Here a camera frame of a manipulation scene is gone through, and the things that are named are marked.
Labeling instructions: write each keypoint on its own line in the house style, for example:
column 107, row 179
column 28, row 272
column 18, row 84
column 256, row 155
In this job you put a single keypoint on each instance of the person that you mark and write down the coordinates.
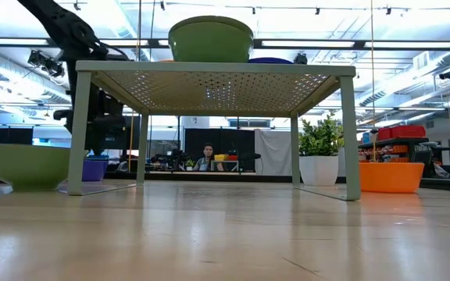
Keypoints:
column 208, row 162

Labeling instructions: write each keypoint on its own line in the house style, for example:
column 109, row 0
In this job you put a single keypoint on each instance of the black ceiling spotlight cluster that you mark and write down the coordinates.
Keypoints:
column 47, row 64

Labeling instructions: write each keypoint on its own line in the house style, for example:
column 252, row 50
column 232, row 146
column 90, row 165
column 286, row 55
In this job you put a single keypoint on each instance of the small red storage bin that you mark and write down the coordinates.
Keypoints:
column 384, row 134

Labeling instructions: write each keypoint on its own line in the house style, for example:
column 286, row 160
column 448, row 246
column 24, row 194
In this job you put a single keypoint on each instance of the large red storage bin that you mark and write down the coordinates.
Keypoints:
column 408, row 131

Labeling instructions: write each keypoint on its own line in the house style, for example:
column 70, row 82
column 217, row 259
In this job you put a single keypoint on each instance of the blue plate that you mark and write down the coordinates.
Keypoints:
column 270, row 61

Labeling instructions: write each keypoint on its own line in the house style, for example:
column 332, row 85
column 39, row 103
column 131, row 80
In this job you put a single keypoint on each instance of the small potted green plant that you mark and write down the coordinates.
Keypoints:
column 318, row 168

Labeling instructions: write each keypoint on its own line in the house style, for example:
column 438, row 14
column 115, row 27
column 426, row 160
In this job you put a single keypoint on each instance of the black partition panel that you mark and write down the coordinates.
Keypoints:
column 225, row 136
column 10, row 135

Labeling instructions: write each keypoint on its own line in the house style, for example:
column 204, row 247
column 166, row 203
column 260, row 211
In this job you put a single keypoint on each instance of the pale green perforated metal shelf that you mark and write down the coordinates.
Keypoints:
column 217, row 67

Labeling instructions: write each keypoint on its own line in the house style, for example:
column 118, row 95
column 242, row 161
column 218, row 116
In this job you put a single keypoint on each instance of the green bowl with floral inside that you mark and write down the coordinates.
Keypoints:
column 26, row 164
column 211, row 48
column 211, row 20

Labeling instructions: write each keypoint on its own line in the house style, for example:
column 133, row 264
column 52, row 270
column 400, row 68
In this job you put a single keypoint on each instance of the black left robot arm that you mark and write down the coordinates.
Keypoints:
column 65, row 27

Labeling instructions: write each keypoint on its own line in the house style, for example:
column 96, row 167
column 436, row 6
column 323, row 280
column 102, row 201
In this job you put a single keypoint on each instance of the white hanging cloth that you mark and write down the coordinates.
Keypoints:
column 273, row 150

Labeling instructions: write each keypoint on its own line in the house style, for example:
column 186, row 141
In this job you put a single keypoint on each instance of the storage rack with orange bins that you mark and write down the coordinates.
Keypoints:
column 398, row 149

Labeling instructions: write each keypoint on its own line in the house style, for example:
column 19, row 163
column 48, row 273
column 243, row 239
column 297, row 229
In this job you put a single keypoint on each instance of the blue plastic bowl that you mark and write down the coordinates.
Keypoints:
column 97, row 169

